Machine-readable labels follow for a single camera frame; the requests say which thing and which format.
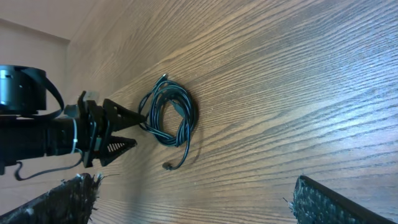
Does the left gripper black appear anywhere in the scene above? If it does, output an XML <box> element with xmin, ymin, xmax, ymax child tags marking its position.
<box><xmin>64</xmin><ymin>91</ymin><xmax>146</xmax><ymax>168</ymax></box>

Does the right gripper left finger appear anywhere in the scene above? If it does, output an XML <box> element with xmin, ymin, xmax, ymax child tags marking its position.
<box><xmin>1</xmin><ymin>173</ymin><xmax>103</xmax><ymax>224</ymax></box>

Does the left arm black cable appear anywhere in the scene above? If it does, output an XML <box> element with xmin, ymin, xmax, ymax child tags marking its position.
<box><xmin>14</xmin><ymin>148</ymin><xmax>85</xmax><ymax>182</ymax></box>

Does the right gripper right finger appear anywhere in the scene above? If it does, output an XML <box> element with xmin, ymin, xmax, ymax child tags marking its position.
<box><xmin>290</xmin><ymin>175</ymin><xmax>395</xmax><ymax>224</ymax></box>

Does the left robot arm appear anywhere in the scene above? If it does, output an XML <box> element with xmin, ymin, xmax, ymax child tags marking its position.
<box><xmin>1</xmin><ymin>65</ymin><xmax>146</xmax><ymax>174</ymax></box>

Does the black USB cable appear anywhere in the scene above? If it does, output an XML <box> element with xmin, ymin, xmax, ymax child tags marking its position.
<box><xmin>137</xmin><ymin>73</ymin><xmax>198</xmax><ymax>171</ymax></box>

